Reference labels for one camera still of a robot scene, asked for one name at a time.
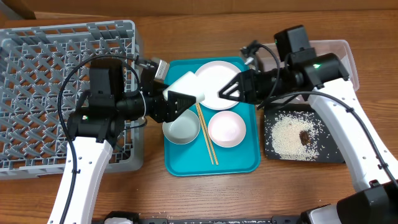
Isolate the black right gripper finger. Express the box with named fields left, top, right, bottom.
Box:
left=218, top=70, right=257, bottom=104
left=240, top=40, right=259, bottom=67

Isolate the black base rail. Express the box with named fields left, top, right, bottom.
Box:
left=91, top=211, right=303, bottom=224

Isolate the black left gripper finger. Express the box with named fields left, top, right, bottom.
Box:
left=149, top=79, right=169, bottom=93
left=167, top=91, right=196, bottom=120

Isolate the black waste tray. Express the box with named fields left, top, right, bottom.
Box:
left=264, top=104, right=345, bottom=164

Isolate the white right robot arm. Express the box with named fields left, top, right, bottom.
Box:
left=219, top=41, right=397, bottom=223

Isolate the grey dish rack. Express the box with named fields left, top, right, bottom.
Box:
left=1, top=20, right=144, bottom=180

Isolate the clear plastic waste bin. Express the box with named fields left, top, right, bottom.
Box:
left=257, top=40, right=359, bottom=91

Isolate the white paper cup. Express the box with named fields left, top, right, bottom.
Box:
left=162, top=72, right=205, bottom=103

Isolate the grey bowl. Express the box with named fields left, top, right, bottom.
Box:
left=162, top=110, right=200, bottom=144

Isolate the brown food scrap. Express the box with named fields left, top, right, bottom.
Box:
left=299, top=131, right=311, bottom=146

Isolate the teal serving tray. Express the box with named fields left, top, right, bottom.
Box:
left=164, top=57, right=261, bottom=177

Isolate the pink bowl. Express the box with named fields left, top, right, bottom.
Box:
left=208, top=111, right=246, bottom=148

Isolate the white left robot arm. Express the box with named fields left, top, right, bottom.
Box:
left=49, top=68, right=204, bottom=223

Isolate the wooden chopstick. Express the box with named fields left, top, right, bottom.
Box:
left=195, top=103, right=219, bottom=166
left=195, top=104, right=215, bottom=166

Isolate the large white plate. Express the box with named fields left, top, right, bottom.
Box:
left=195, top=60, right=241, bottom=111

